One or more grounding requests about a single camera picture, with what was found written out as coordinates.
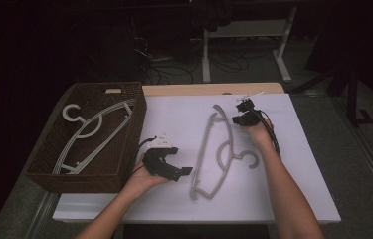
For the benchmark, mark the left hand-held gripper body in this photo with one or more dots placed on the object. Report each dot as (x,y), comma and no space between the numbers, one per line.
(152,161)

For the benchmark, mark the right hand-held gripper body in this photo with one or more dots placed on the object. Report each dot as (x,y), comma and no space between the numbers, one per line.
(253,114)

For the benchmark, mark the grey plastic clothes hanger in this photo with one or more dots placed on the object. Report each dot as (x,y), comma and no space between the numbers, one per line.
(218,109)
(107,141)
(64,113)

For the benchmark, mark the brown woven basket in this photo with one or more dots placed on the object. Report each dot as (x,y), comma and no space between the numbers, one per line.
(74,184)

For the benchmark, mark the person's right hand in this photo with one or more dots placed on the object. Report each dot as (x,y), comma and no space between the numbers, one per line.
(261,132)

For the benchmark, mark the person's left hand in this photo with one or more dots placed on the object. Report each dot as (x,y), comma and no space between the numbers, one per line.
(144,182)

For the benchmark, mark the white table cover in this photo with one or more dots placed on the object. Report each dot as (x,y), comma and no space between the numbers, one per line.
(174,119)

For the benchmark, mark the black metal stand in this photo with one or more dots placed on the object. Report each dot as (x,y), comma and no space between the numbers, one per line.
(351,96)

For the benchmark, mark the white metal desk frame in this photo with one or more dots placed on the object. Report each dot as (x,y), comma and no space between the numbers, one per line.
(247,28)

